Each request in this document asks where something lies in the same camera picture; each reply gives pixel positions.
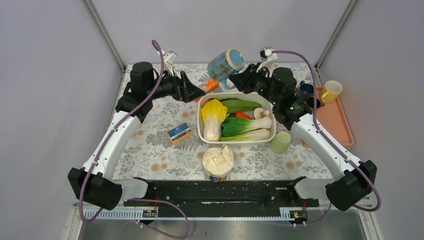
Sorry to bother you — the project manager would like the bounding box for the napa cabbage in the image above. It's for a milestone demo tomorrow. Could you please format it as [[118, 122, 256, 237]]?
[[200, 99, 228, 142]]

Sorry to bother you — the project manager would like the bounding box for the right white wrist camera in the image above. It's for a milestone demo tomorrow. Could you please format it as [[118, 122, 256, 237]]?
[[256, 46, 278, 73]]

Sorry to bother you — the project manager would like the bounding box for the dark blue mug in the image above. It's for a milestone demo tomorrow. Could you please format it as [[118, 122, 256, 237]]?
[[296, 80, 315, 102]]

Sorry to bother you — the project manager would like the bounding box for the light green cup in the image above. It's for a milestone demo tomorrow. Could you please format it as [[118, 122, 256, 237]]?
[[269, 131, 291, 155]]

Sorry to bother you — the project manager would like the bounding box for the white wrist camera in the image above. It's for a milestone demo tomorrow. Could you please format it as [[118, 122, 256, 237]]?
[[162, 50, 179, 76], [256, 46, 278, 73]]

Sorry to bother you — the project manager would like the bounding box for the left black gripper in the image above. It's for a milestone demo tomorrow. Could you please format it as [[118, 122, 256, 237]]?
[[147, 67, 206, 103]]

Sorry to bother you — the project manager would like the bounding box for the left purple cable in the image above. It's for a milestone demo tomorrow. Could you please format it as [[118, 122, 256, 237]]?
[[78, 39, 191, 240]]

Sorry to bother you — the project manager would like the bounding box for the red pepper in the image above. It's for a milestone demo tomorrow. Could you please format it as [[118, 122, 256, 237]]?
[[234, 112, 254, 120]]

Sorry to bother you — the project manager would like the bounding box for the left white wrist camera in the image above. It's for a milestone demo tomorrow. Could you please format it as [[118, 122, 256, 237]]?
[[162, 50, 179, 76]]

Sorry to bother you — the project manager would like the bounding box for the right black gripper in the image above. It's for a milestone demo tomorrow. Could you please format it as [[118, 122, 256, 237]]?
[[228, 61, 281, 105]]

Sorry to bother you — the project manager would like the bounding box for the white rectangular basin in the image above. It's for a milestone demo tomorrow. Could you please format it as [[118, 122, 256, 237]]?
[[197, 92, 277, 146]]

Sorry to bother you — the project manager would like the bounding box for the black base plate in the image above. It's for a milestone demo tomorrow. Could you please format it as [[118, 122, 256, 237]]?
[[123, 177, 319, 219]]

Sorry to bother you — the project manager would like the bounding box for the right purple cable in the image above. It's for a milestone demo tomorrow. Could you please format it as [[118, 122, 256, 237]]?
[[264, 49, 382, 228]]

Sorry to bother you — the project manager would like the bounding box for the green leaf vegetable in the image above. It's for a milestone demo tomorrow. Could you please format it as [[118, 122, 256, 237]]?
[[220, 98, 262, 114]]

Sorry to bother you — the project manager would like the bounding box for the paper covered can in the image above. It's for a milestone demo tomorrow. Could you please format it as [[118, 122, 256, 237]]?
[[202, 144, 235, 183]]

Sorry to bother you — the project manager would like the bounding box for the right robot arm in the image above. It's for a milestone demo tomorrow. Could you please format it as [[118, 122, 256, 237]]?
[[229, 64, 377, 211]]

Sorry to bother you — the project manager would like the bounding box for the light blue floral mug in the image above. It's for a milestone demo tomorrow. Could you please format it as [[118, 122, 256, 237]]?
[[206, 48, 245, 90]]

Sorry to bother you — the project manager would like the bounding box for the purple cable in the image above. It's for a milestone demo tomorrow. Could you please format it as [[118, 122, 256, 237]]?
[[78, 39, 191, 240], [264, 49, 382, 228]]

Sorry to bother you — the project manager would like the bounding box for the king oyster mushroom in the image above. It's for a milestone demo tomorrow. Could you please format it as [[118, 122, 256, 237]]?
[[253, 107, 270, 120]]

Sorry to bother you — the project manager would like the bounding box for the bok choy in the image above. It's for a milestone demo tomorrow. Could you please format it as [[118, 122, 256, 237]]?
[[219, 128, 271, 142], [222, 117, 273, 137]]

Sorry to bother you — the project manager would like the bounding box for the pink tray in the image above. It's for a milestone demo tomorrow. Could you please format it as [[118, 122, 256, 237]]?
[[317, 97, 355, 150]]

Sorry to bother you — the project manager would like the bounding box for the blue orange box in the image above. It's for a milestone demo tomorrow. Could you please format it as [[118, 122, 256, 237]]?
[[166, 122, 193, 145]]

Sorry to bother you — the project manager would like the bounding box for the small brown mug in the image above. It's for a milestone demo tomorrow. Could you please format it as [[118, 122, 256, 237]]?
[[306, 97, 325, 110]]

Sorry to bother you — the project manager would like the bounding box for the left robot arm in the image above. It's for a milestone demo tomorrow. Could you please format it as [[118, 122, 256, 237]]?
[[67, 61, 205, 210]]

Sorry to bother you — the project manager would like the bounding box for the lower bok choy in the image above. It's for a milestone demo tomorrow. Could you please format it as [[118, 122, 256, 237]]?
[[219, 128, 271, 142]]

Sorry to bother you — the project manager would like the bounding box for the yellow mug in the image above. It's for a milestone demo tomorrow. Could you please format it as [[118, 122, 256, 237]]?
[[320, 80, 343, 104]]

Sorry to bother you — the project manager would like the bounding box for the upper bok choy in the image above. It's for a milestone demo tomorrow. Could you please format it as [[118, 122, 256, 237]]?
[[222, 117, 273, 137]]

